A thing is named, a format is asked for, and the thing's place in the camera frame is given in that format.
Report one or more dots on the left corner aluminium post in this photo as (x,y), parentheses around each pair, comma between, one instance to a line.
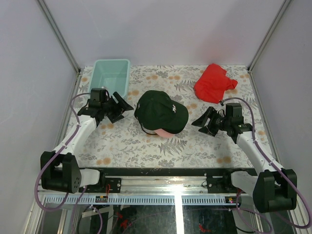
(58,34)

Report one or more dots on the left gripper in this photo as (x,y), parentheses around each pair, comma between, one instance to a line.
(122,106)

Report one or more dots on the floral table mat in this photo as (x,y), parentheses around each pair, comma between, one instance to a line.
(124,144)

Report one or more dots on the corner aluminium post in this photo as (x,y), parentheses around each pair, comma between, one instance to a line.
(58,34)
(280,14)

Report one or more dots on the pink baseball cap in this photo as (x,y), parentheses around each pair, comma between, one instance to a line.
(163,133)

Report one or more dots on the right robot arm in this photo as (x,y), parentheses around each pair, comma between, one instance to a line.
(273,187)

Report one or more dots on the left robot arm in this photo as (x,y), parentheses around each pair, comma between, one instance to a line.
(59,167)

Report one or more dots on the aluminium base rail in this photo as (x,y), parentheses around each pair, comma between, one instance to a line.
(161,185)

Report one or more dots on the dark green baseball cap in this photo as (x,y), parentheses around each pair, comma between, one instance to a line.
(156,111)

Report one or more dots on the red cloth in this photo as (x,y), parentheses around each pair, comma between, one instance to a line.
(213,83)

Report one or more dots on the teal plastic bin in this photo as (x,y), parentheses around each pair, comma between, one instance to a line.
(111,74)

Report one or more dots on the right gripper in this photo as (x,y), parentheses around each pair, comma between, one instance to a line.
(201,121)

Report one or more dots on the right corner aluminium post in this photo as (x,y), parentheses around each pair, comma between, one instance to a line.
(280,14)

